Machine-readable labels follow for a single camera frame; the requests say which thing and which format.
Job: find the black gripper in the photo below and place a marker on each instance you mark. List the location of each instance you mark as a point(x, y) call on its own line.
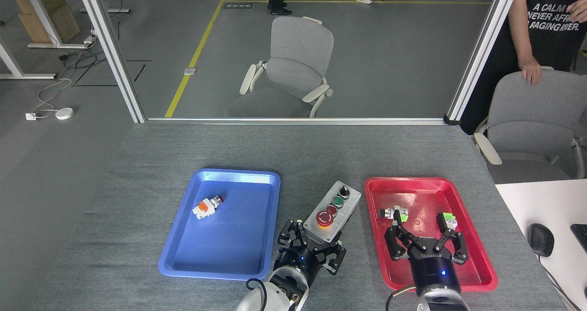
point(300, 259)
point(433, 272)

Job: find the grey four-button control box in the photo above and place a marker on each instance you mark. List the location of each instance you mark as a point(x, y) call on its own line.
point(339, 212)

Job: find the black push button green block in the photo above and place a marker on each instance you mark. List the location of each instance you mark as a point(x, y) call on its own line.
point(392, 213)

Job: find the cardboard box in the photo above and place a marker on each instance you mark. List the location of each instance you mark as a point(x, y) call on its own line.
point(50, 13)

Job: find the person's right hand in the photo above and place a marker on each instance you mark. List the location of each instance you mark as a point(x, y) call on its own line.
point(531, 70)

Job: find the person's left hand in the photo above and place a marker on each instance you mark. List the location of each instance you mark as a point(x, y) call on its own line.
point(578, 10)

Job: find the red plastic tray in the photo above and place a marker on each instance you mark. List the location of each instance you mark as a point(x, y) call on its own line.
point(403, 196)

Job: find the blue plastic tray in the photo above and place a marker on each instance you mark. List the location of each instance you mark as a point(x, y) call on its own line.
point(229, 247)

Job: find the white side table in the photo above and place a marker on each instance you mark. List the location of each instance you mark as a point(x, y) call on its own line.
point(527, 201)

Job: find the black computer mouse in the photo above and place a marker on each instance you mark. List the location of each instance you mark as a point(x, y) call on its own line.
point(541, 238)

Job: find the black keyboard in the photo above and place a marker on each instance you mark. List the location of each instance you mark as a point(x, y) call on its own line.
point(580, 235)

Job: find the grey chair white armrests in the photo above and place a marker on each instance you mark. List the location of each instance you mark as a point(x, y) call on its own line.
point(298, 45)
point(527, 113)

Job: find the metal floor plate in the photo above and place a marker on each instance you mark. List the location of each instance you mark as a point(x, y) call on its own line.
point(190, 71)

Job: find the dark floor sign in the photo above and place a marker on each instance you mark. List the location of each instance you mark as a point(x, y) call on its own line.
point(238, 6)

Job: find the white round device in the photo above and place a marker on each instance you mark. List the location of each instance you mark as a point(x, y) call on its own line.
point(64, 113)

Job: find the white power strip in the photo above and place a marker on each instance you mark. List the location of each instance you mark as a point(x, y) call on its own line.
point(89, 39)

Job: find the white plug socket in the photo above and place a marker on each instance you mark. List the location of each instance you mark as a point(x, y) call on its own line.
point(30, 116)

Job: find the white desk leg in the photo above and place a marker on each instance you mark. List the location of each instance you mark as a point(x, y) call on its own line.
point(18, 68)
point(107, 10)
point(43, 22)

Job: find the green white switch block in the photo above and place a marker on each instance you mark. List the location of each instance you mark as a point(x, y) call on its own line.
point(447, 219)

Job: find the small red push button switch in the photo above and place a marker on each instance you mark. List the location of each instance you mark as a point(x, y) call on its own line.
point(206, 208)

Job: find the silver frame crossbar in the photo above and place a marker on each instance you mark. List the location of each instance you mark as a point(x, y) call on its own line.
point(293, 120)

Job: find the silver frame post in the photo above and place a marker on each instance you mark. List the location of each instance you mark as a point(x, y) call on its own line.
point(481, 54)
point(110, 49)

